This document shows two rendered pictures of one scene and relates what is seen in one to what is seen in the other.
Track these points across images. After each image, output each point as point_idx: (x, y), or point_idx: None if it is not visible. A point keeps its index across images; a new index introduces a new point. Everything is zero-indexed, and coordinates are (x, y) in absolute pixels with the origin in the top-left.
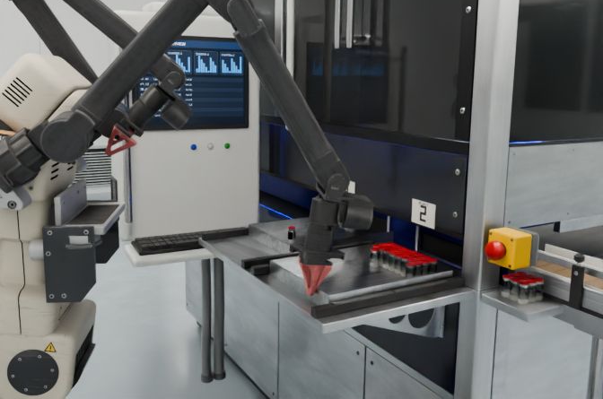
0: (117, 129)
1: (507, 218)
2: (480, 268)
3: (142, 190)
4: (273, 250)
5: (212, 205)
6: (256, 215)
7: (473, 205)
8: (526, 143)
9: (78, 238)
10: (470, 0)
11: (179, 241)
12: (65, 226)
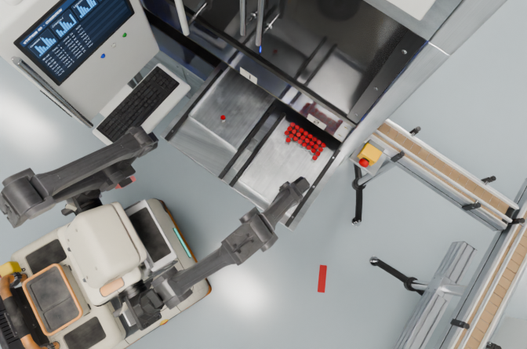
0: (124, 187)
1: None
2: (350, 154)
3: (83, 101)
4: (219, 139)
5: (129, 68)
6: (156, 48)
7: (353, 140)
8: None
9: (168, 267)
10: (379, 86)
11: (134, 121)
12: (159, 269)
